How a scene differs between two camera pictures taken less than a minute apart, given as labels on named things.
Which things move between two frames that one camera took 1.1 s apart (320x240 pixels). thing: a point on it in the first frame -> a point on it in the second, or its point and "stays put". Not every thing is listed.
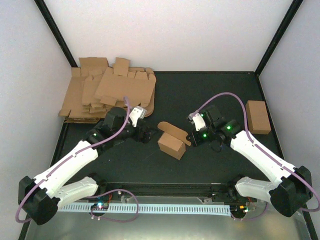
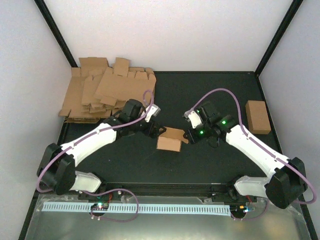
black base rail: (171, 189) stays put
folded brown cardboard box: (257, 117) stays put
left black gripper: (145, 138) -> (154, 133)
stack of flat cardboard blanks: (95, 87) stays put
